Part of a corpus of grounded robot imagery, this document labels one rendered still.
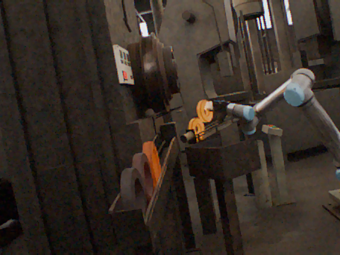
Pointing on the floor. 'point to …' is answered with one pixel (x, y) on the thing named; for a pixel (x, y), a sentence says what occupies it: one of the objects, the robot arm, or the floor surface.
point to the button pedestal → (278, 167)
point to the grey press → (332, 49)
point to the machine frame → (66, 118)
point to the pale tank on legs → (247, 7)
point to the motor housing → (205, 205)
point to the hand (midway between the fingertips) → (204, 108)
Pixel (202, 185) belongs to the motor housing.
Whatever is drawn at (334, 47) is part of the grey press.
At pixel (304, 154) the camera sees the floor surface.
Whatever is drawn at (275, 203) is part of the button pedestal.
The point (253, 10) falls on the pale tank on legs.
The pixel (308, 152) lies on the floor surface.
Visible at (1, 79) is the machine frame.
